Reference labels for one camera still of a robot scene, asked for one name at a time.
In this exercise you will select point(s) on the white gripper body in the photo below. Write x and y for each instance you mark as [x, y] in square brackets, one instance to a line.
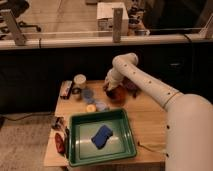
[113, 79]

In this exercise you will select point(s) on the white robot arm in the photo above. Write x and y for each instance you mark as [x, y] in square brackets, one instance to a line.
[189, 132]

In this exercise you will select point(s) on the red bowl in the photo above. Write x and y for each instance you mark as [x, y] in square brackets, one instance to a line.
[117, 95]

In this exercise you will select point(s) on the dark purple cloth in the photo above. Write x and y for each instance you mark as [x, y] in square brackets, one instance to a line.
[130, 87]

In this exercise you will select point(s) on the light blue small object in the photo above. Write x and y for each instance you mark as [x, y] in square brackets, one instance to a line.
[101, 106]

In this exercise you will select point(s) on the blue round lid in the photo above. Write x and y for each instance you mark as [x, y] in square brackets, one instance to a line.
[88, 95]

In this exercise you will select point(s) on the white cylindrical cup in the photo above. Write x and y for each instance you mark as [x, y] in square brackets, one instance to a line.
[80, 81]

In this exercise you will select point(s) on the yellow round toy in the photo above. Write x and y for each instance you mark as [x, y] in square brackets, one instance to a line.
[91, 108]

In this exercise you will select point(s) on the blue sponge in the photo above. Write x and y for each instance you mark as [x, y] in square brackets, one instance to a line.
[101, 137]

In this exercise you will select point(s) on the white cardboard box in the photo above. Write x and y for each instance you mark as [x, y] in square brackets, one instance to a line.
[105, 11]

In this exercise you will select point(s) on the dark metal clamp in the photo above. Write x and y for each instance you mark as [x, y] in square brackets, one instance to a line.
[57, 123]

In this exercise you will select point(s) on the green plastic tray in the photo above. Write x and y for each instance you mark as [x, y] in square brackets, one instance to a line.
[83, 127]

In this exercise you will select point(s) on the black office chair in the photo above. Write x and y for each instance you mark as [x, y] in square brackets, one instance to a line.
[17, 7]

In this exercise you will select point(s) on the metal frame post middle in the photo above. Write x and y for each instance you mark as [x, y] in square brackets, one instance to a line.
[117, 24]

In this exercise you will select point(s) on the metal frame post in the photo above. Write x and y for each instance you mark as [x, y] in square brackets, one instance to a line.
[13, 27]
[117, 24]
[207, 30]

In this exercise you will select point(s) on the red handled tool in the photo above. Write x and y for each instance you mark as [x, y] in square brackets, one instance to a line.
[59, 144]

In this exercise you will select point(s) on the horizontal metal rail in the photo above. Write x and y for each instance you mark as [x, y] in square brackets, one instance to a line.
[104, 41]

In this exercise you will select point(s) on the metal frame post right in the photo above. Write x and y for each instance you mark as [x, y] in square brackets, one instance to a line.
[207, 30]

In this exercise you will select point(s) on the metal frame post left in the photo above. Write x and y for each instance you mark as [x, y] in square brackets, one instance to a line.
[13, 27]

